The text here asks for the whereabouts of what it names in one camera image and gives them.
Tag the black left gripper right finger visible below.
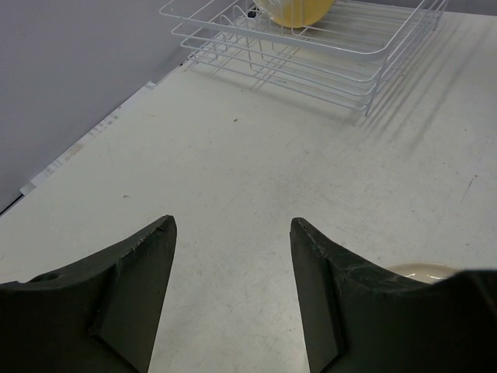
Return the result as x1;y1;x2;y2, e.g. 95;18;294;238
290;218;496;372

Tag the cream and yellow round plate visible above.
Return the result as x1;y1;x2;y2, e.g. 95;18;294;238
254;0;335;29

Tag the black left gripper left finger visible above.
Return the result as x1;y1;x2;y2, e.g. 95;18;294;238
1;215;177;372

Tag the cream and pink round plate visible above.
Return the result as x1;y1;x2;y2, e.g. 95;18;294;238
388;263;461;284

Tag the white wire dish rack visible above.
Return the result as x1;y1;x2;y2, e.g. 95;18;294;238
159;1;447;113

